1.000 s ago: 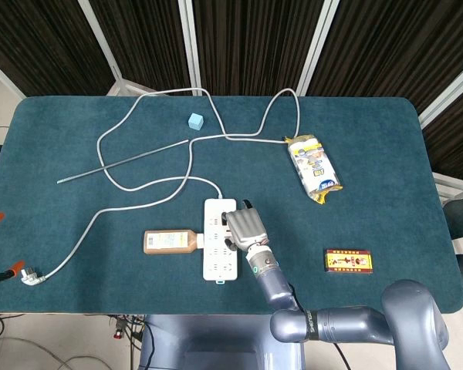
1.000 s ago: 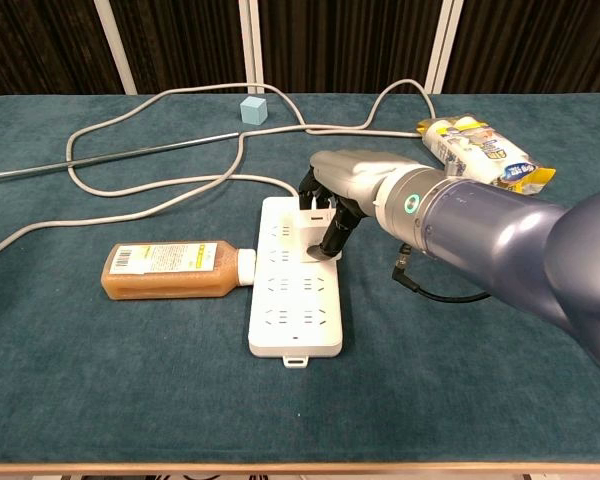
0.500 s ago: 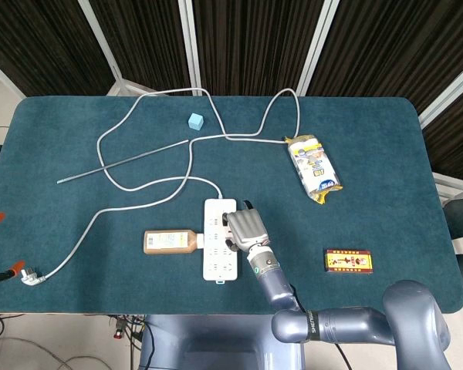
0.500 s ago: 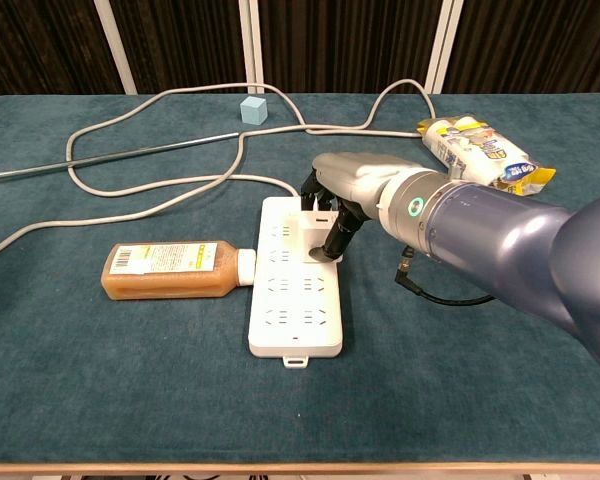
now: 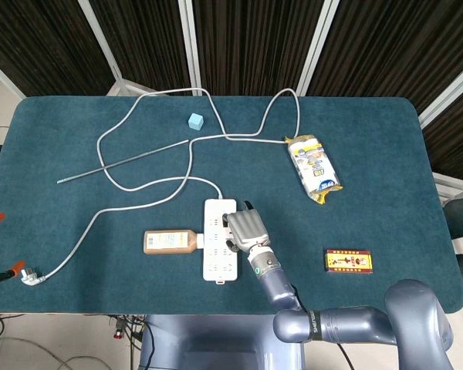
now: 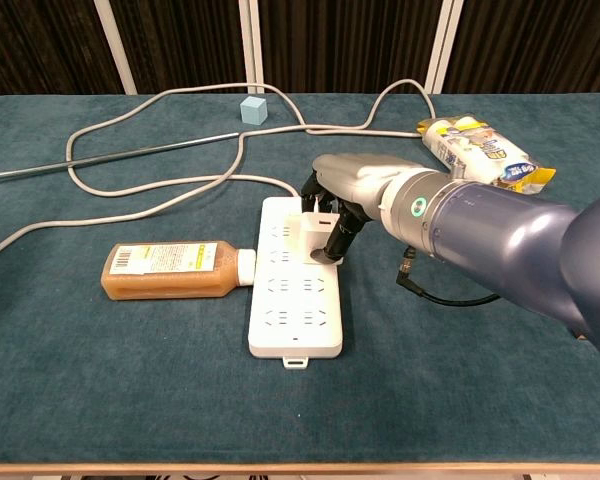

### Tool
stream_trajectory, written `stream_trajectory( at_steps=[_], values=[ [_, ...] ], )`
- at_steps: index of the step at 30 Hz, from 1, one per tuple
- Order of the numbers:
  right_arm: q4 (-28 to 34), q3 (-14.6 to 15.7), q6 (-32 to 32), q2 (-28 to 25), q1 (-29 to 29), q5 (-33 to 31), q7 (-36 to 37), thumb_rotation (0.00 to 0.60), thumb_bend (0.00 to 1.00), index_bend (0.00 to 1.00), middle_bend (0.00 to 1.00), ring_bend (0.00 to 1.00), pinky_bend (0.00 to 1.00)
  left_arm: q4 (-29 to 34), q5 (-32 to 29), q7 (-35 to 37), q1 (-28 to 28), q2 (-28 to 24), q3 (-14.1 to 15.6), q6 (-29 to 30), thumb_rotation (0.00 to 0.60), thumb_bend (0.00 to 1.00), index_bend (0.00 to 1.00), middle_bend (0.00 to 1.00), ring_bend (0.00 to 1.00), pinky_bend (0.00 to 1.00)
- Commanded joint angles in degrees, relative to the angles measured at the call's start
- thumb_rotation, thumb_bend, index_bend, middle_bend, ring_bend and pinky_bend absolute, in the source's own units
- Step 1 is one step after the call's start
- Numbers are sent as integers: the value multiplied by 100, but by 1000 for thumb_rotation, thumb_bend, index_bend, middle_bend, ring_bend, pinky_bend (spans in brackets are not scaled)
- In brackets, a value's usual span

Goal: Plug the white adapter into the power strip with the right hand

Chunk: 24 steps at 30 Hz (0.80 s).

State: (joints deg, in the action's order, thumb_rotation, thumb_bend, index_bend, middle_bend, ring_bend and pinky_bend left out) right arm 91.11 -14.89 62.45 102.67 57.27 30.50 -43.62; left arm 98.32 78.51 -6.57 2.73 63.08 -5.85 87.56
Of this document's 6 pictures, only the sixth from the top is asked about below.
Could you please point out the white power strip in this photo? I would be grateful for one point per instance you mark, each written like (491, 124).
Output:
(295, 310)

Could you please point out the dark ribbed partition panel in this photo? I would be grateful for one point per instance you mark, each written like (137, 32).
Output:
(180, 45)
(345, 45)
(35, 45)
(540, 45)

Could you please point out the teal table mat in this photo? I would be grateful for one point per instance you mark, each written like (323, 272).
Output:
(130, 380)

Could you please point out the white partition post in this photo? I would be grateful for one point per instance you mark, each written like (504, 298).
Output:
(250, 45)
(115, 45)
(445, 45)

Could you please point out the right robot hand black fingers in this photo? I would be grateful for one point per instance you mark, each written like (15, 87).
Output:
(360, 180)

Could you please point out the brown liquid plastic bottle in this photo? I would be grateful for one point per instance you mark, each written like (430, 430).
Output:
(170, 272)

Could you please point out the thin metal rod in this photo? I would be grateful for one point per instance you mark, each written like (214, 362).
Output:
(130, 151)

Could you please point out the white plug adapter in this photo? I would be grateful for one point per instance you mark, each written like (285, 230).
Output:
(312, 235)

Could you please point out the yellow white snack package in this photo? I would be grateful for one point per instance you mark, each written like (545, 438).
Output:
(475, 150)

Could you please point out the light blue cube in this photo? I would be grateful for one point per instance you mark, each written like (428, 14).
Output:
(253, 111)

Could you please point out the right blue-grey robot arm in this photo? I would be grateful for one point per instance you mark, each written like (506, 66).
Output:
(505, 240)

